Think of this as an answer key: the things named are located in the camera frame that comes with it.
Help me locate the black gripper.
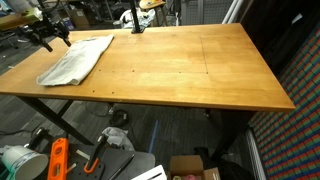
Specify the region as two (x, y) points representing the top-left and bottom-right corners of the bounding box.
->
(28, 18), (72, 53)

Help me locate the white cloth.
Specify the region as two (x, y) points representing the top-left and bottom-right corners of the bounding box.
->
(36, 34), (115, 87)

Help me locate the pink cloth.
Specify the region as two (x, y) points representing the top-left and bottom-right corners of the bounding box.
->
(181, 173), (203, 180)

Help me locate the small cardboard box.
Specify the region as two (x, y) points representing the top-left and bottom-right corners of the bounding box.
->
(67, 8), (91, 30)

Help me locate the round wooden stool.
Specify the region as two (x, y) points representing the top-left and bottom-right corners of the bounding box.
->
(138, 0), (167, 10)

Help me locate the clear plastic bag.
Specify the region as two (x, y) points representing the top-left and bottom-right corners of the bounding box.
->
(101, 126), (136, 152)

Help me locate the orange spirit level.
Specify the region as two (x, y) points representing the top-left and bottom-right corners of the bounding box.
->
(46, 137), (70, 180)

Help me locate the white paper bucket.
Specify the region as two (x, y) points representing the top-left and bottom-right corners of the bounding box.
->
(1, 144), (50, 180)

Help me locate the black perforated board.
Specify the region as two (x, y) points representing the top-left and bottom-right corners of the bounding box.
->
(43, 143), (135, 180)

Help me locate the black pen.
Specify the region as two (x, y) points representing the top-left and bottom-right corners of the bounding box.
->
(107, 153), (136, 180)

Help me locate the white slotted metal plate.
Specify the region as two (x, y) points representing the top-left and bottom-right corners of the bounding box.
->
(131, 164), (168, 180)

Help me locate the white pipe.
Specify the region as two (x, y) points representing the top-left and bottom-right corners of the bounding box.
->
(227, 0), (247, 24)
(222, 0), (240, 24)

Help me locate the open cardboard box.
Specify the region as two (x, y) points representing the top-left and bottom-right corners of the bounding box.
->
(167, 154), (222, 180)

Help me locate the brass wrist camera box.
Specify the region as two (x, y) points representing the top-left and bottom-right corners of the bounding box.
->
(0, 8), (44, 32)

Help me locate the black camera pole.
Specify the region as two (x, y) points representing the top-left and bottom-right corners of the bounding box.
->
(129, 0), (146, 35)

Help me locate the black clamp orange handle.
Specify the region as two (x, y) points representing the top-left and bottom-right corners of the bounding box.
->
(82, 133), (110, 175)

